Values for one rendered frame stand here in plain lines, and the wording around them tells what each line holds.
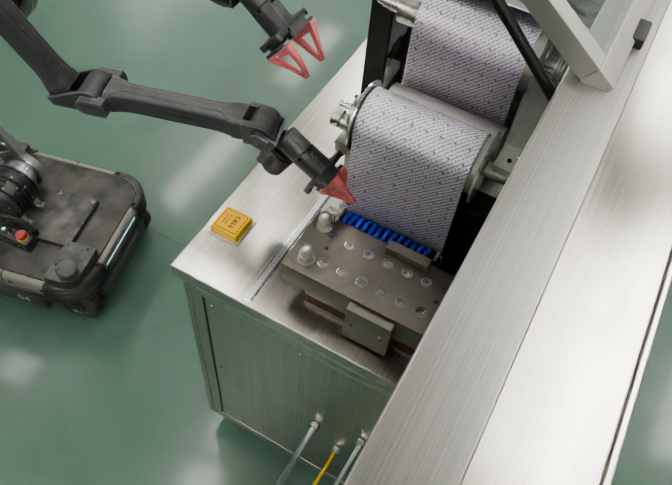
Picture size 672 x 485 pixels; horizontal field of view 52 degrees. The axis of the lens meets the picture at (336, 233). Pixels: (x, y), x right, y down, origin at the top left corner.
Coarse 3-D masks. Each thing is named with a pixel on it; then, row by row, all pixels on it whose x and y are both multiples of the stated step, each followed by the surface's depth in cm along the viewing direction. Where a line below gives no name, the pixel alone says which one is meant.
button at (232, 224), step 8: (232, 208) 160; (224, 216) 159; (232, 216) 159; (240, 216) 159; (248, 216) 159; (216, 224) 157; (224, 224) 157; (232, 224) 158; (240, 224) 158; (248, 224) 159; (216, 232) 158; (224, 232) 156; (232, 232) 156; (240, 232) 157; (232, 240) 157
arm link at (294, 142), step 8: (280, 136) 143; (288, 136) 140; (296, 136) 141; (304, 136) 142; (280, 144) 141; (288, 144) 140; (296, 144) 140; (304, 144) 141; (280, 152) 145; (288, 152) 141; (296, 152) 141
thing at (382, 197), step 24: (360, 168) 137; (360, 192) 143; (384, 192) 139; (408, 192) 135; (432, 192) 132; (360, 216) 149; (384, 216) 144; (408, 216) 140; (432, 216) 137; (432, 240) 142
